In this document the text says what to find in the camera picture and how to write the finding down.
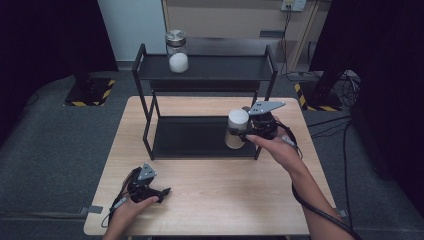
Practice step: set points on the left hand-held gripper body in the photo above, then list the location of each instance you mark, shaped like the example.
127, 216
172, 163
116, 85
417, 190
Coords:
141, 188

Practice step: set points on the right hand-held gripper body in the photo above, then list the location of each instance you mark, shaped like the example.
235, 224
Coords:
265, 121

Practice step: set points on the glass beaker with white powder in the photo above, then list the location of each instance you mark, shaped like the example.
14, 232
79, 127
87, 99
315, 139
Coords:
237, 120

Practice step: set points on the black metal two-tier rack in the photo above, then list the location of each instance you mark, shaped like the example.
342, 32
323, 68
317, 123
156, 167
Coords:
200, 68

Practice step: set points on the person's left hand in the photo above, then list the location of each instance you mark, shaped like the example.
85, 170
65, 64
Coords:
128, 213

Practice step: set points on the person's right hand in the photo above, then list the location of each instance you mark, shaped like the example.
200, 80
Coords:
280, 150

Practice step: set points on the black striped stand base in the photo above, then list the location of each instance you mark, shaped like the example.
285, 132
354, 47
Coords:
89, 93
320, 100

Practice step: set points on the glass jar with metal lid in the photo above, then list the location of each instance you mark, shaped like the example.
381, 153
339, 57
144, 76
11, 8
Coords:
177, 56

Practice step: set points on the dark curtain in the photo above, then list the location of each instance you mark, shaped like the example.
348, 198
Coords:
386, 66
50, 43

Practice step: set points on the white panel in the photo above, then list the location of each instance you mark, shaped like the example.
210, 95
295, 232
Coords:
133, 30

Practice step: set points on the grey table bracket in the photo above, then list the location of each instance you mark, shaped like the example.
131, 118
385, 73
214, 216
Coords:
91, 209
341, 212

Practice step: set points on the white wall socket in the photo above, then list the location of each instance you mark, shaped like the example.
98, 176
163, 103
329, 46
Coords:
293, 4

